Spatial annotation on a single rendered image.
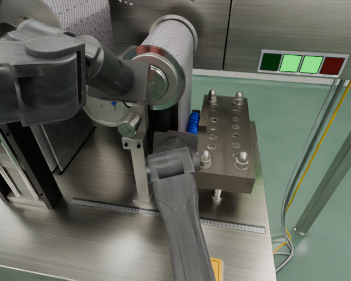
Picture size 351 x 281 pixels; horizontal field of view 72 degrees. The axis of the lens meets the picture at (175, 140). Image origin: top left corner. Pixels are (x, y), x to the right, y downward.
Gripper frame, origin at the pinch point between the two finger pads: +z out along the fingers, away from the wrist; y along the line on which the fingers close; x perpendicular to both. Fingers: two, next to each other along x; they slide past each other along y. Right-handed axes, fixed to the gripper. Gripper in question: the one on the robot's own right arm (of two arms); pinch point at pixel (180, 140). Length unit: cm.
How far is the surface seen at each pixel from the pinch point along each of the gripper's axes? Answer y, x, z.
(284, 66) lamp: 28.3, 22.8, 21.5
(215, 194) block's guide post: 11.3, -15.8, 4.1
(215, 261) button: 12.0, -23.9, -13.4
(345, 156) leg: 72, -12, 58
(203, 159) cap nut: 6.7, -3.7, -3.2
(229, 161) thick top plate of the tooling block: 13.6, -4.5, 1.0
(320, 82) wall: 141, 35, 279
